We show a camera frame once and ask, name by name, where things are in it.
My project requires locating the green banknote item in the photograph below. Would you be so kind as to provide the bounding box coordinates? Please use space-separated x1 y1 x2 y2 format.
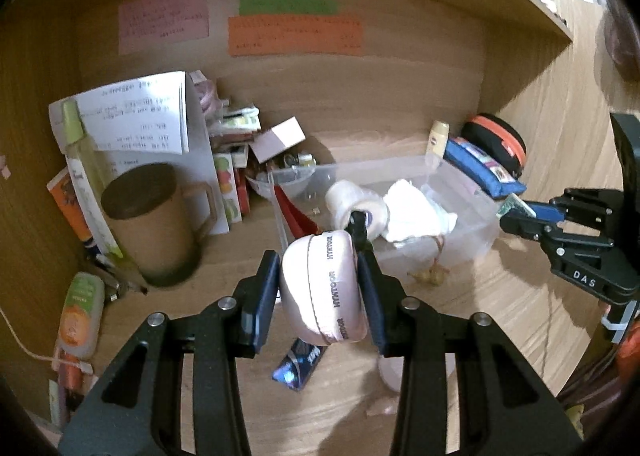
496 193 537 219

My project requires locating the yellow gourd charm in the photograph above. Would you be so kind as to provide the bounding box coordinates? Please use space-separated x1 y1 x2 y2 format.
408 235 449 286

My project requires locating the white round plastic lid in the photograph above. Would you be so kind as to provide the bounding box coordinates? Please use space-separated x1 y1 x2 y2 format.
378 353 456 393

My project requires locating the pink round zip case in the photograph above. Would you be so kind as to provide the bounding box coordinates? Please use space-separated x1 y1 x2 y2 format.
280 231 368 346

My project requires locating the red object in bin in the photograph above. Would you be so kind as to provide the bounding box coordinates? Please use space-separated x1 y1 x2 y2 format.
274 185 321 239

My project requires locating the blue patchwork pouch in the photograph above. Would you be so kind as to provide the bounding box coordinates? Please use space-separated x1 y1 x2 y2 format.
444 138 526 199

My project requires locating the black orange round case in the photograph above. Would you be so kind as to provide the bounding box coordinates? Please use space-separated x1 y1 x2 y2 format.
461 112 527 179

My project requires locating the orange green lotion tube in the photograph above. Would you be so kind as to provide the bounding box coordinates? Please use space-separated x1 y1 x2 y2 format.
58 272 105 361

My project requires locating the clear plastic storage bin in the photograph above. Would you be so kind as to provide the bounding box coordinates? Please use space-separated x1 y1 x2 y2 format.
267 154 498 285

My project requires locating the white crumpled cloth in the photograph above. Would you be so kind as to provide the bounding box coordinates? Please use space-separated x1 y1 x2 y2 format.
382 179 458 244

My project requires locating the cream small tube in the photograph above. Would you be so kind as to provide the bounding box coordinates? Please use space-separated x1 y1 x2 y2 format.
426 120 449 158

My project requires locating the blue foil packet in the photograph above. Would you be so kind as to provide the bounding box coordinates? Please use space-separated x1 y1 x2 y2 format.
271 339 326 392

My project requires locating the dark green spray bottle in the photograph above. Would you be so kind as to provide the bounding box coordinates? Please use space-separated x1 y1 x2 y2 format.
346 210 372 252

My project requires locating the brown mug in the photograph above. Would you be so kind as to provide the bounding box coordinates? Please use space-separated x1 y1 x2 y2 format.
101 162 217 288

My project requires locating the white tape roll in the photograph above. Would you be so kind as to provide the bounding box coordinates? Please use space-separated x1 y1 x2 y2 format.
324 180 390 242

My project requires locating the orange book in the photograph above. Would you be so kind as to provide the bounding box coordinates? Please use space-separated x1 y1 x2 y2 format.
47 167 94 248

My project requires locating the clear glass bowl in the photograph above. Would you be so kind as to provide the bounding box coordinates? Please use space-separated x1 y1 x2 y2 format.
245 167 316 200

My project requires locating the tall white green bottle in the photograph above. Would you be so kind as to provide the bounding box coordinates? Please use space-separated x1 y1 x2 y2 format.
61 98 124 259

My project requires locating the fruit print carton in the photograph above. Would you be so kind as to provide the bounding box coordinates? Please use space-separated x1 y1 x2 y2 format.
214 153 242 223

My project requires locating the small pink white box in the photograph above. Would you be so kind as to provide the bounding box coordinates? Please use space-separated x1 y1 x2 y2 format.
250 117 306 164

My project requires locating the orange sticky note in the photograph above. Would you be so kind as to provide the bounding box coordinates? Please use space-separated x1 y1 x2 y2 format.
228 14 363 57

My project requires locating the white printed receipt paper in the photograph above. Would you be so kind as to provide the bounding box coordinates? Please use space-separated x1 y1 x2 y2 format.
71 72 189 155

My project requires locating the green sticky note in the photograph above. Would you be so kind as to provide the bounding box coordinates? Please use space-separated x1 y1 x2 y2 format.
239 0 340 16

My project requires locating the pink sticky note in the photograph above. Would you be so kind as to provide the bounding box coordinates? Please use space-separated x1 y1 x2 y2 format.
118 0 209 55

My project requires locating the white charging cable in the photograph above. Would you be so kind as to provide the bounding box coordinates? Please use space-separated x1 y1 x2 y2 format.
0 304 94 375

